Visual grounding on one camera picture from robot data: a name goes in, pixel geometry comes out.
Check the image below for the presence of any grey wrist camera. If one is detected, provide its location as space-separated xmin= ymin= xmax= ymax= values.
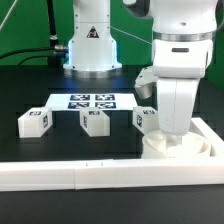
xmin=134 ymin=66 xmax=157 ymax=99

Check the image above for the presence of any black cable with connector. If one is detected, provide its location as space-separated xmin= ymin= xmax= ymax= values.
xmin=0 ymin=44 xmax=70 ymax=65

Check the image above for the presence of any white round stool seat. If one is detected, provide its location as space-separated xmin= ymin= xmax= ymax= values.
xmin=141 ymin=130 xmax=211 ymax=159

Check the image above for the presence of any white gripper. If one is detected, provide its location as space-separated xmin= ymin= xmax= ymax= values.
xmin=157 ymin=78 xmax=199 ymax=135

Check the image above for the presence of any white sheet with tags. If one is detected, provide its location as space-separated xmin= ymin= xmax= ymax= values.
xmin=45 ymin=93 xmax=137 ymax=111

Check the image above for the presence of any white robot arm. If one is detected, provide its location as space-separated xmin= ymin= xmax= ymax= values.
xmin=64 ymin=0 xmax=221 ymax=135

